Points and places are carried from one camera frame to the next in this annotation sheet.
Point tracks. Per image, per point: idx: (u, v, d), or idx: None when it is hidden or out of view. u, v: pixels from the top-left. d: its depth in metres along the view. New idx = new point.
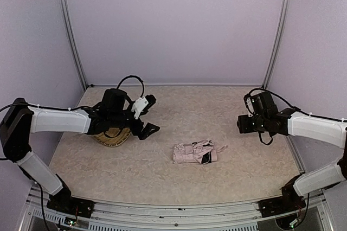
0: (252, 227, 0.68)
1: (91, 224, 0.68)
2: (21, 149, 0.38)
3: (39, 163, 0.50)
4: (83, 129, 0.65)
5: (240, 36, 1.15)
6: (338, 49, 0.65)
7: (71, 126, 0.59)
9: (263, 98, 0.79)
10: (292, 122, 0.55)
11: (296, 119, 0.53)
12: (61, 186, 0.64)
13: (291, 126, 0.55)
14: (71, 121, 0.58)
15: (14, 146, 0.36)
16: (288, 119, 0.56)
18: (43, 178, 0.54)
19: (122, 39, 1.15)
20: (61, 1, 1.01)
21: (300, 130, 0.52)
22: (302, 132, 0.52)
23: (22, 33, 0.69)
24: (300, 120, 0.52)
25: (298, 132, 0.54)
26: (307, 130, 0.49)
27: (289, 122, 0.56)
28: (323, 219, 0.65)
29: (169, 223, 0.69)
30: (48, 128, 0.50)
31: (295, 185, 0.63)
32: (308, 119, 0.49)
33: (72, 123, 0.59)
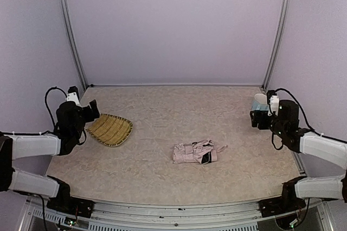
0: (252, 227, 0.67)
1: (91, 224, 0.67)
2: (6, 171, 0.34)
3: (28, 177, 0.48)
4: (56, 151, 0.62)
5: (241, 36, 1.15)
6: (338, 50, 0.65)
7: (45, 147, 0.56)
9: (288, 109, 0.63)
10: (304, 140, 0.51)
11: (309, 137, 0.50)
12: (58, 184, 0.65)
13: (303, 144, 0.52)
14: (45, 141, 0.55)
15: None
16: (301, 136, 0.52)
18: (38, 186, 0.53)
19: (122, 39, 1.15)
20: (61, 0, 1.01)
21: (311, 149, 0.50)
22: (315, 151, 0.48)
23: (21, 34, 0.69)
24: (313, 139, 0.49)
25: (308, 151, 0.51)
26: (318, 149, 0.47)
27: (301, 140, 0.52)
28: (323, 219, 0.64)
29: (169, 223, 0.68)
30: (26, 153, 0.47)
31: (296, 186, 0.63)
32: (319, 139, 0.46)
33: (46, 146, 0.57)
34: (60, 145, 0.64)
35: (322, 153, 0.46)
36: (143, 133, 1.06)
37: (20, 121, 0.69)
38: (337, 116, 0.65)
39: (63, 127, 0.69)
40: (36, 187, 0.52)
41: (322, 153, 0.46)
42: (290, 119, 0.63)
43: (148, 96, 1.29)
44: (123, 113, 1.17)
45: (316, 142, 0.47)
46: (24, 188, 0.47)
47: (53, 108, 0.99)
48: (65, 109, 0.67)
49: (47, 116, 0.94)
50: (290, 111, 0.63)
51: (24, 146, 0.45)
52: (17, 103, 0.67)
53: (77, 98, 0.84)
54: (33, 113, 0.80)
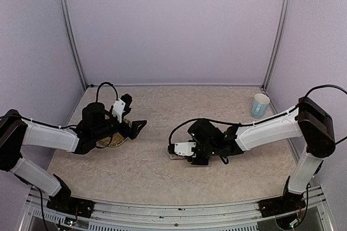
0: (252, 227, 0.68)
1: (91, 224, 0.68)
2: (12, 159, 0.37)
3: (34, 168, 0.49)
4: (70, 148, 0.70)
5: (240, 36, 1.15)
6: (338, 50, 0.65)
7: (58, 142, 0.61)
9: (201, 132, 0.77)
10: (240, 139, 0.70)
11: (242, 134, 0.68)
12: (59, 186, 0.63)
13: (244, 142, 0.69)
14: (59, 138, 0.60)
15: (6, 156, 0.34)
16: (238, 138, 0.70)
18: (41, 181, 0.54)
19: (121, 40, 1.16)
20: (61, 0, 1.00)
21: (251, 141, 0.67)
22: (255, 140, 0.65)
23: (21, 33, 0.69)
24: (246, 133, 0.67)
25: (250, 143, 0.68)
26: (258, 137, 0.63)
27: (239, 141, 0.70)
28: (323, 219, 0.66)
29: (169, 223, 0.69)
30: (39, 142, 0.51)
31: (290, 188, 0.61)
32: (254, 130, 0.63)
33: (62, 141, 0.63)
34: (76, 143, 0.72)
35: (263, 138, 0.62)
36: (142, 133, 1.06)
37: None
38: (338, 116, 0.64)
39: (86, 128, 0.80)
40: (44, 179, 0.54)
41: (263, 138, 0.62)
42: (207, 136, 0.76)
43: (148, 96, 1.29)
44: None
45: (251, 134, 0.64)
46: (25, 177, 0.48)
47: (53, 108, 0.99)
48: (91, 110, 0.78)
49: (47, 116, 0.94)
50: (205, 129, 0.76)
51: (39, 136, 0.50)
52: (17, 103, 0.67)
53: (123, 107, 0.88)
54: (32, 113, 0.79)
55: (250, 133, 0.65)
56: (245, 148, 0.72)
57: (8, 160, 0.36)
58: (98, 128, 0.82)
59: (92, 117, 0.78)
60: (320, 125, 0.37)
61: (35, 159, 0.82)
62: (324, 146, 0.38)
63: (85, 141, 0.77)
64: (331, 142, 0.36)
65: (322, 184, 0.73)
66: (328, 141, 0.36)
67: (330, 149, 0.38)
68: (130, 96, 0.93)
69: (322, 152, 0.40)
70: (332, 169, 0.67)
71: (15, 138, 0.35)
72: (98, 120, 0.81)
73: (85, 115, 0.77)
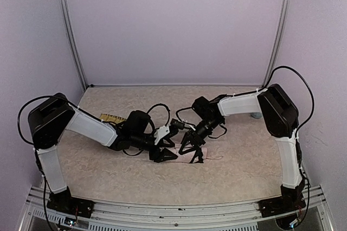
0: (252, 227, 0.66)
1: (91, 224, 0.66)
2: (50, 139, 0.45)
3: (53, 158, 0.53)
4: (107, 142, 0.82)
5: (240, 36, 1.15)
6: (337, 49, 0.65)
7: (95, 133, 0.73)
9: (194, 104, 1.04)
10: (221, 104, 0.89)
11: (223, 101, 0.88)
12: (65, 188, 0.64)
13: (222, 108, 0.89)
14: (96, 130, 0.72)
15: (45, 134, 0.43)
16: (218, 103, 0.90)
18: (51, 175, 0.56)
19: (121, 40, 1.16)
20: (61, 0, 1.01)
21: (229, 109, 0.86)
22: (231, 107, 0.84)
23: (23, 33, 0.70)
24: (226, 100, 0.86)
25: (227, 110, 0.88)
26: (234, 106, 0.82)
27: (219, 107, 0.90)
28: (323, 219, 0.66)
29: (169, 223, 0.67)
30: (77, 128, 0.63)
31: (286, 183, 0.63)
32: (231, 100, 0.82)
33: (100, 133, 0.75)
34: (113, 139, 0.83)
35: (236, 106, 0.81)
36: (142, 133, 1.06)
37: (20, 121, 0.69)
38: (337, 116, 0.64)
39: (128, 129, 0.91)
40: (56, 172, 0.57)
41: (236, 107, 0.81)
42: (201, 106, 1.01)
43: (148, 96, 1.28)
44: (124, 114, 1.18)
45: (230, 102, 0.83)
46: (42, 161, 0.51)
47: None
48: (139, 115, 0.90)
49: None
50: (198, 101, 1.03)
51: (78, 122, 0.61)
52: (17, 104, 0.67)
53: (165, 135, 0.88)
54: None
55: (230, 101, 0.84)
56: (223, 114, 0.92)
57: (45, 138, 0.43)
58: (136, 135, 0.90)
59: (137, 121, 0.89)
60: (278, 107, 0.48)
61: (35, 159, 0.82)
62: (278, 126, 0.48)
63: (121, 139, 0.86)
64: (283, 123, 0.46)
65: (322, 184, 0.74)
66: (280, 122, 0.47)
67: (284, 130, 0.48)
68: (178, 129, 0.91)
69: (277, 132, 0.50)
70: (332, 169, 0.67)
71: (61, 118, 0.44)
72: (140, 126, 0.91)
73: (134, 117, 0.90)
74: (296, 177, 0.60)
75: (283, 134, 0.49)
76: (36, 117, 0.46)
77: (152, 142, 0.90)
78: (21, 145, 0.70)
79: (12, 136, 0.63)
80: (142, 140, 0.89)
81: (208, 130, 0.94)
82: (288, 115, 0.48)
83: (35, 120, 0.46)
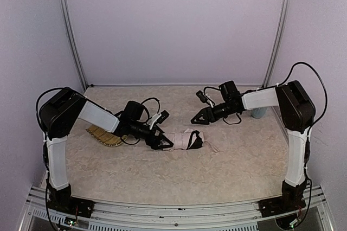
0: (252, 227, 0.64)
1: (91, 224, 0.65)
2: (64, 128, 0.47)
3: (60, 152, 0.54)
4: (111, 128, 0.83)
5: (240, 36, 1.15)
6: (337, 49, 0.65)
7: (101, 120, 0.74)
9: (225, 87, 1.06)
10: (244, 97, 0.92)
11: (247, 94, 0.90)
12: (67, 184, 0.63)
13: (245, 101, 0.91)
14: (102, 117, 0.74)
15: (60, 123, 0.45)
16: (243, 96, 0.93)
18: (57, 172, 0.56)
19: (121, 39, 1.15)
20: (61, 0, 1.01)
21: (250, 102, 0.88)
22: (252, 101, 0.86)
23: (22, 34, 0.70)
24: (249, 94, 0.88)
25: (249, 104, 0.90)
26: (254, 99, 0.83)
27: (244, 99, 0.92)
28: (323, 219, 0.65)
29: (169, 223, 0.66)
30: (87, 116, 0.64)
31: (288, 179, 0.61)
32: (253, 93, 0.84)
33: (105, 120, 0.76)
34: (116, 126, 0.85)
35: (257, 100, 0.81)
36: None
37: (20, 122, 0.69)
38: (337, 117, 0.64)
39: (126, 117, 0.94)
40: (62, 168, 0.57)
41: (256, 101, 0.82)
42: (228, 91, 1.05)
43: (148, 96, 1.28)
44: None
45: (251, 95, 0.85)
46: (51, 155, 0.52)
47: None
48: (135, 104, 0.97)
49: None
50: (229, 85, 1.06)
51: (89, 110, 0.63)
52: (18, 104, 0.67)
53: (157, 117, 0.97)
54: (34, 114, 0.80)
55: (251, 94, 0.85)
56: (245, 108, 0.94)
57: (60, 127, 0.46)
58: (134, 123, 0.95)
59: (135, 109, 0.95)
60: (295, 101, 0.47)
61: (35, 159, 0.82)
62: (294, 120, 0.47)
63: (122, 125, 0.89)
64: (299, 116, 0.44)
65: (322, 184, 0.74)
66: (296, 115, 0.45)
67: (299, 124, 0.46)
68: (168, 114, 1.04)
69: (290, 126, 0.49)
70: (332, 169, 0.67)
71: (74, 106, 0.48)
72: (137, 114, 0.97)
73: (131, 106, 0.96)
74: (297, 177, 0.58)
75: (296, 128, 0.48)
76: (48, 109, 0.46)
77: (147, 130, 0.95)
78: (21, 146, 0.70)
79: (12, 136, 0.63)
80: (139, 127, 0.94)
81: (224, 113, 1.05)
82: (305, 108, 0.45)
83: (46, 111, 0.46)
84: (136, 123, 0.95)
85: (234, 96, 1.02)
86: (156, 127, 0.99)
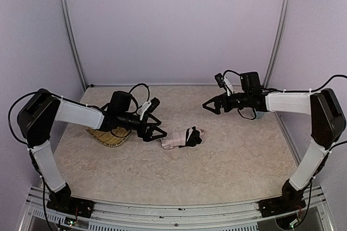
0: (252, 227, 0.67)
1: (91, 224, 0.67)
2: (43, 133, 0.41)
3: (49, 154, 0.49)
4: (96, 124, 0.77)
5: (240, 36, 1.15)
6: (337, 49, 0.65)
7: (85, 119, 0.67)
9: (248, 79, 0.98)
10: (268, 98, 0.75)
11: (272, 95, 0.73)
12: (64, 184, 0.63)
13: (269, 102, 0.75)
14: (85, 115, 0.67)
15: (37, 130, 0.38)
16: (267, 96, 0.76)
18: (50, 172, 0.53)
19: (121, 39, 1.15)
20: (61, 0, 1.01)
21: (275, 105, 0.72)
22: (279, 103, 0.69)
23: (22, 34, 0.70)
24: (274, 95, 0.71)
25: (273, 107, 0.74)
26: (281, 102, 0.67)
27: (268, 101, 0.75)
28: (323, 219, 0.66)
29: (169, 223, 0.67)
30: (69, 117, 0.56)
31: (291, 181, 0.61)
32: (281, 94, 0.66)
33: (88, 117, 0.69)
34: (102, 122, 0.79)
35: (284, 103, 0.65)
36: None
37: None
38: None
39: (113, 110, 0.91)
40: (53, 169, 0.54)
41: (284, 104, 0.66)
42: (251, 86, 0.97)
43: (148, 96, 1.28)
44: None
45: (279, 97, 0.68)
46: (39, 162, 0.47)
47: None
48: (121, 95, 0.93)
49: None
50: (252, 79, 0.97)
51: (69, 110, 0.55)
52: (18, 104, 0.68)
53: (148, 108, 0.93)
54: None
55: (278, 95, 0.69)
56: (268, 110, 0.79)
57: (38, 133, 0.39)
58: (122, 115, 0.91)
59: (121, 101, 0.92)
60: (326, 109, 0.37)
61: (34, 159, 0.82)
62: (325, 133, 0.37)
63: (108, 119, 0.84)
64: (329, 132, 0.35)
65: (322, 184, 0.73)
66: (327, 129, 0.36)
67: (329, 139, 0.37)
68: (159, 101, 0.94)
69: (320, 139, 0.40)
70: (333, 169, 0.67)
71: (49, 111, 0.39)
72: (125, 104, 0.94)
73: (117, 97, 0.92)
74: (304, 183, 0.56)
75: (326, 143, 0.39)
76: (23, 117, 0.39)
77: (137, 120, 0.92)
78: (21, 146, 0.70)
79: (12, 136, 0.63)
80: (128, 119, 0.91)
81: (239, 104, 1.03)
82: (339, 122, 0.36)
83: (21, 119, 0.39)
84: (125, 114, 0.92)
85: (257, 93, 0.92)
86: (147, 115, 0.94)
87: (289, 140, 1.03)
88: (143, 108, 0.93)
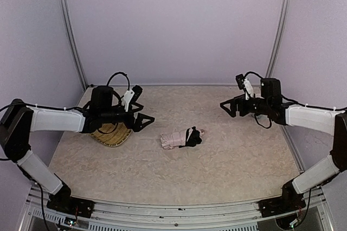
0: (252, 227, 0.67)
1: (91, 224, 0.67)
2: (23, 147, 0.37)
3: (37, 162, 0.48)
4: (77, 128, 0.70)
5: (240, 36, 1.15)
6: (337, 48, 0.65)
7: (65, 124, 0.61)
9: (270, 86, 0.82)
10: (288, 111, 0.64)
11: (292, 108, 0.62)
12: (61, 184, 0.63)
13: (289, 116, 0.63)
14: (65, 121, 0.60)
15: (15, 145, 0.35)
16: (287, 109, 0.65)
18: (45, 177, 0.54)
19: (121, 39, 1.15)
20: (61, 0, 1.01)
21: (295, 120, 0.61)
22: (300, 120, 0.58)
23: (22, 34, 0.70)
24: (296, 109, 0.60)
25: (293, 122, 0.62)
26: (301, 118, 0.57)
27: (288, 113, 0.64)
28: (323, 219, 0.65)
29: (169, 223, 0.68)
30: (45, 127, 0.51)
31: (294, 182, 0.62)
32: (303, 109, 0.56)
33: (68, 122, 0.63)
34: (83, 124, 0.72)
35: (306, 120, 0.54)
36: (142, 133, 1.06)
37: None
38: None
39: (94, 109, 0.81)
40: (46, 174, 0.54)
41: (304, 121, 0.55)
42: (271, 95, 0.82)
43: (148, 96, 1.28)
44: None
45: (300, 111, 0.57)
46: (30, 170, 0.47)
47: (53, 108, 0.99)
48: (101, 90, 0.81)
49: None
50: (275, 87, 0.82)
51: (44, 120, 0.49)
52: None
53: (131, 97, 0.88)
54: None
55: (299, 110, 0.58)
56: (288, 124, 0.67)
57: (18, 147, 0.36)
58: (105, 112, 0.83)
59: (102, 97, 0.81)
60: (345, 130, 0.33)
61: None
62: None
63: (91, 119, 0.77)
64: None
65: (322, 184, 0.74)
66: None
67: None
68: (141, 89, 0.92)
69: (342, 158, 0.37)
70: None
71: (24, 124, 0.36)
72: (107, 101, 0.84)
73: (96, 94, 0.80)
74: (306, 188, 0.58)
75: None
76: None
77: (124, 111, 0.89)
78: None
79: None
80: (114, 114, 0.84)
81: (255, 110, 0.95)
82: None
83: None
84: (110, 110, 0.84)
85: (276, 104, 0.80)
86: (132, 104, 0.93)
87: (289, 140, 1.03)
88: (127, 99, 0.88)
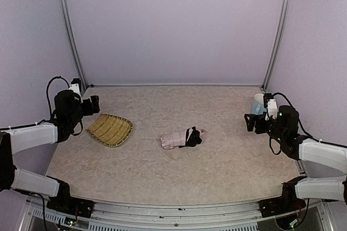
0: (252, 227, 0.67)
1: (91, 224, 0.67)
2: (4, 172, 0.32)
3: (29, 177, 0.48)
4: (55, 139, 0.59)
5: (240, 36, 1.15)
6: (338, 48, 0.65)
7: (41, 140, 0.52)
9: (287, 119, 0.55)
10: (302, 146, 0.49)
11: (306, 143, 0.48)
12: (59, 184, 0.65)
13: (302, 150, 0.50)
14: (42, 135, 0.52)
15: None
16: (300, 144, 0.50)
18: (40, 186, 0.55)
19: (121, 39, 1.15)
20: (61, 0, 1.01)
21: (308, 155, 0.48)
22: (316, 158, 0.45)
23: (21, 33, 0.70)
24: (310, 143, 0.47)
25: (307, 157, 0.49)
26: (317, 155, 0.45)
27: (300, 147, 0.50)
28: (323, 219, 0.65)
29: (169, 223, 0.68)
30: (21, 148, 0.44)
31: (297, 186, 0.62)
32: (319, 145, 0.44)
33: (45, 135, 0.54)
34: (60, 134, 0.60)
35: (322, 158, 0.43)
36: (142, 133, 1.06)
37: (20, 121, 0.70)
38: (336, 117, 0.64)
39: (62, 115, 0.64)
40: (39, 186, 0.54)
41: (321, 158, 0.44)
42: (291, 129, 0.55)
43: (148, 96, 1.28)
44: (123, 113, 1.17)
45: (315, 147, 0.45)
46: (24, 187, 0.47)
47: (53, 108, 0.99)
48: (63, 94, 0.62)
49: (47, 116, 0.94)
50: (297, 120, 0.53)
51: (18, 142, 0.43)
52: (18, 103, 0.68)
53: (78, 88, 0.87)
54: (34, 114, 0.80)
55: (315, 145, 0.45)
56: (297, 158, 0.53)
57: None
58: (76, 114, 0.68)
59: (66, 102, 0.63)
60: None
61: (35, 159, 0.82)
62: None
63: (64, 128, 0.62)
64: None
65: None
66: None
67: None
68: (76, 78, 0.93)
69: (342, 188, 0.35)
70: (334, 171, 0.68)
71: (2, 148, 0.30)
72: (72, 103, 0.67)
73: (58, 100, 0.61)
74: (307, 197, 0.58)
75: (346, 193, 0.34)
76: None
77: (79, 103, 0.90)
78: None
79: None
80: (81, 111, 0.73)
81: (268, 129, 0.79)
82: None
83: None
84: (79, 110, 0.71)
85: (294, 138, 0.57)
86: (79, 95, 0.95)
87: None
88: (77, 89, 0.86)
